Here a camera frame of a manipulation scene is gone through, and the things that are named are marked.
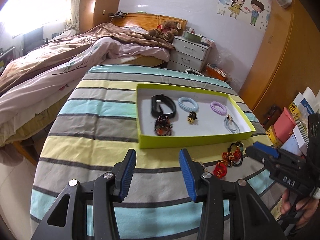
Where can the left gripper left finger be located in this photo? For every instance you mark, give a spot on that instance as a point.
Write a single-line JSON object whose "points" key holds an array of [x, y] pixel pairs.
{"points": [[123, 172]]}

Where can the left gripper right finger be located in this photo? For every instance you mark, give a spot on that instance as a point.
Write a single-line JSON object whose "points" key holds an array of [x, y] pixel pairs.
{"points": [[192, 172]]}

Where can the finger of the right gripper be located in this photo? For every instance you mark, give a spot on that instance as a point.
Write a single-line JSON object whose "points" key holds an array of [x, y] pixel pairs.
{"points": [[257, 156], [266, 149]]}

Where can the black smart band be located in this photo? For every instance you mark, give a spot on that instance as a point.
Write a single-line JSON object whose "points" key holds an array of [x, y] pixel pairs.
{"points": [[157, 103]]}

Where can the right hand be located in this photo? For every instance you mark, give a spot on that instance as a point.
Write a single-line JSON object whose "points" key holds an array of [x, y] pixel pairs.
{"points": [[309, 206]]}

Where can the pink plastic bin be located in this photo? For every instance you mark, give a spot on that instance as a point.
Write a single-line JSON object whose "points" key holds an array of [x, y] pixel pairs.
{"points": [[284, 125]]}

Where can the striped table cloth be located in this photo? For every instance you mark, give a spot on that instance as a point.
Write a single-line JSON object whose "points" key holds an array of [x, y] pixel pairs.
{"points": [[109, 112]]}

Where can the green shallow box tray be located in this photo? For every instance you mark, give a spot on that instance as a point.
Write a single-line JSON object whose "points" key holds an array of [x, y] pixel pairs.
{"points": [[192, 114]]}

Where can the wooden wardrobe right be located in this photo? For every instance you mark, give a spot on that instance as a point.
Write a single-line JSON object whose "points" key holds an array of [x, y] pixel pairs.
{"points": [[287, 61]]}

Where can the white trash bin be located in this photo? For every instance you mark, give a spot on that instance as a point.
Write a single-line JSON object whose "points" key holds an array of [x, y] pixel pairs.
{"points": [[191, 71]]}

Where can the orange book stack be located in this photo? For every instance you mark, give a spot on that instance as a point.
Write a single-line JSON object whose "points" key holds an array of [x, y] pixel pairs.
{"points": [[215, 72]]}

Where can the bed with pink quilt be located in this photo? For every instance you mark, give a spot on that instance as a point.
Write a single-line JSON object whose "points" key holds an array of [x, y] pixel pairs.
{"points": [[32, 83]]}

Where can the white nightstand drawers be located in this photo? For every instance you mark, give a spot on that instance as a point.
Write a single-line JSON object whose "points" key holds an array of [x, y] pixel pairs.
{"points": [[188, 55]]}

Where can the brown teddy bear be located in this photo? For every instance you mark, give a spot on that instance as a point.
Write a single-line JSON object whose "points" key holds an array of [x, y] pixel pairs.
{"points": [[166, 31]]}

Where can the wooden headboard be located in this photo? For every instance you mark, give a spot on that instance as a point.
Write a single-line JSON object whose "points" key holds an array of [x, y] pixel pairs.
{"points": [[145, 21]]}

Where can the black office chair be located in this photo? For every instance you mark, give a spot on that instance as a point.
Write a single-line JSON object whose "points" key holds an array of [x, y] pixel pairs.
{"points": [[33, 40]]}

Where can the wooden wardrobe by window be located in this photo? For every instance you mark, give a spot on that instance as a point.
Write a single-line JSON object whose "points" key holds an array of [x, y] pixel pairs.
{"points": [[95, 12]]}

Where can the floral curtain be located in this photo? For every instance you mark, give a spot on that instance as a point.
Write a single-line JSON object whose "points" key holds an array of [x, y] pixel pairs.
{"points": [[73, 15]]}

